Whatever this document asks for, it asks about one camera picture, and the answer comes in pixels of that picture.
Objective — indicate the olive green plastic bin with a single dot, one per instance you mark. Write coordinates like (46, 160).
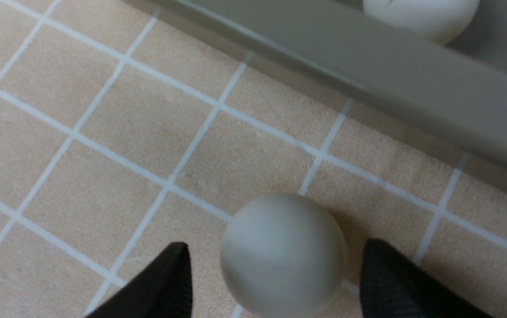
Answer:
(457, 93)

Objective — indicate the white logo table-tennis ball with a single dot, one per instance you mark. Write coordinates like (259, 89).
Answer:
(437, 20)

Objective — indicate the checkered peach tablecloth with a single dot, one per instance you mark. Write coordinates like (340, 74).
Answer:
(124, 127)

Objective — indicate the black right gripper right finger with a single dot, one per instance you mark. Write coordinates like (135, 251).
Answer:
(391, 286)

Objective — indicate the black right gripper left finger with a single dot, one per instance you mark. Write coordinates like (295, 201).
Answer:
(163, 289)

